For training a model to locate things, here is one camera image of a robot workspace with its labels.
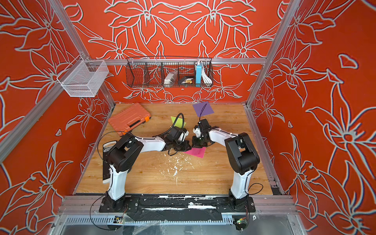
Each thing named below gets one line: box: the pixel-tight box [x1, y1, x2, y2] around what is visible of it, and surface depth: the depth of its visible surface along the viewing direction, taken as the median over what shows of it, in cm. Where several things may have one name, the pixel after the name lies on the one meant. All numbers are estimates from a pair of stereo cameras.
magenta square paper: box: [183, 146, 207, 159], surface depth 92 cm
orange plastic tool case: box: [108, 102, 152, 137], surface depth 106 cm
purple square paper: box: [192, 101, 215, 118], surface depth 120 cm
